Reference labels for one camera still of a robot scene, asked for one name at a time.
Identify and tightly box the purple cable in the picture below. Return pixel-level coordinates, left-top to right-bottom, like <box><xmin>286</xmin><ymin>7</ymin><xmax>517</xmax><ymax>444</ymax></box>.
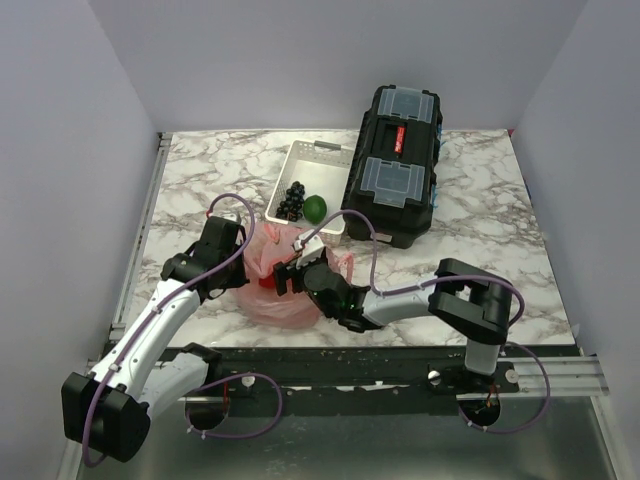
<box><xmin>81</xmin><ymin>193</ymin><xmax>256</xmax><ymax>469</ymax></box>
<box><xmin>297</xmin><ymin>209</ymin><xmax>553</xmax><ymax>436</ymax></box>

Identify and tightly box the aluminium frame rail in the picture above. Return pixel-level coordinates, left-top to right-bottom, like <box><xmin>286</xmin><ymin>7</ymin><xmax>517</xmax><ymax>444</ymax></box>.
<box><xmin>54</xmin><ymin>132</ymin><xmax>609</xmax><ymax>480</ymax></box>

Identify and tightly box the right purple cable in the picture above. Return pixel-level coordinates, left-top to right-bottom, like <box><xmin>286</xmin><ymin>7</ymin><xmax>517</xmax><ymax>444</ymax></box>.
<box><xmin>297</xmin><ymin>209</ymin><xmax>553</xmax><ymax>436</ymax></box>

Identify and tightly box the black plastic toolbox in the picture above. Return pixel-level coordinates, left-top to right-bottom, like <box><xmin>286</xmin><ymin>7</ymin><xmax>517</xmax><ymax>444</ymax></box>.
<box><xmin>341</xmin><ymin>85</ymin><xmax>443</xmax><ymax>249</ymax></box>

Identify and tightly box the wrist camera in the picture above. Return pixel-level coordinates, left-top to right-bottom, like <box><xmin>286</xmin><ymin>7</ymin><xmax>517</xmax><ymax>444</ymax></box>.
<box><xmin>292</xmin><ymin>230</ymin><xmax>325</xmax><ymax>269</ymax></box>
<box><xmin>221</xmin><ymin>213</ymin><xmax>241</xmax><ymax>224</ymax></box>

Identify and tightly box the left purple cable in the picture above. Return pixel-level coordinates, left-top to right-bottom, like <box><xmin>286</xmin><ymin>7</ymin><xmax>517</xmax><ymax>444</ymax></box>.
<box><xmin>81</xmin><ymin>193</ymin><xmax>256</xmax><ymax>469</ymax></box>

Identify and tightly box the black fake grape bunch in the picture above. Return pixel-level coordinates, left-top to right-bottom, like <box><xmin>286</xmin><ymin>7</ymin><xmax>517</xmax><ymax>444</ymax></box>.
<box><xmin>275</xmin><ymin>181</ymin><xmax>305</xmax><ymax>222</ymax></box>

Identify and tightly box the green fake lime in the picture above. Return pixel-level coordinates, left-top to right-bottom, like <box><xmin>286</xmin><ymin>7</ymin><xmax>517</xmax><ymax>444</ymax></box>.
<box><xmin>302</xmin><ymin>195</ymin><xmax>328</xmax><ymax>225</ymax></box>

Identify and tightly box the white plastic basket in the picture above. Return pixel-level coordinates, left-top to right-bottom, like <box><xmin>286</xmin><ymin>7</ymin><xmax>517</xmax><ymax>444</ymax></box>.
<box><xmin>265</xmin><ymin>140</ymin><xmax>354</xmax><ymax>230</ymax></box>

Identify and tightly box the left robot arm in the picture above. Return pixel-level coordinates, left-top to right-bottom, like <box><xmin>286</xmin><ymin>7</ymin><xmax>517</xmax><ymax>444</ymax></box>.
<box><xmin>61</xmin><ymin>215</ymin><xmax>248</xmax><ymax>462</ymax></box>

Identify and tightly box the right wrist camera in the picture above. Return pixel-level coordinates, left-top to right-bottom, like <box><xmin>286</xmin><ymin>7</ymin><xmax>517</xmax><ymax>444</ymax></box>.
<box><xmin>292</xmin><ymin>230</ymin><xmax>325</xmax><ymax>269</ymax></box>

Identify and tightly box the red fake fruit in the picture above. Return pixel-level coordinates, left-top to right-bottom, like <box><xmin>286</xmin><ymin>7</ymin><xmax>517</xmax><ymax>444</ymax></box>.
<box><xmin>258</xmin><ymin>273</ymin><xmax>277</xmax><ymax>290</ymax></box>

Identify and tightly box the black front rail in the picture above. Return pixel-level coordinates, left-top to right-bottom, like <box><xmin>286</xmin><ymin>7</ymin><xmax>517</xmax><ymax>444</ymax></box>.
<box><xmin>183</xmin><ymin>344</ymin><xmax>519</xmax><ymax>420</ymax></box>

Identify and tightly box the pink plastic bag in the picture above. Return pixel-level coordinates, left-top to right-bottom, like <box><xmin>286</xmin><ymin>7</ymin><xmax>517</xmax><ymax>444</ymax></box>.
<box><xmin>234</xmin><ymin>222</ymin><xmax>356</xmax><ymax>330</ymax></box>

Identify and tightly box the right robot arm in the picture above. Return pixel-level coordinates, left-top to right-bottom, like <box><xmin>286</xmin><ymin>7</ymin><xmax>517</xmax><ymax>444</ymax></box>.
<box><xmin>273</xmin><ymin>254</ymin><xmax>519</xmax><ymax>392</ymax></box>

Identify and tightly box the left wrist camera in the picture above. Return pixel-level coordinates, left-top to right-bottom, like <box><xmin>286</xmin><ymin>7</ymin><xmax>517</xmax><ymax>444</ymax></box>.
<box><xmin>221</xmin><ymin>213</ymin><xmax>241</xmax><ymax>224</ymax></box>

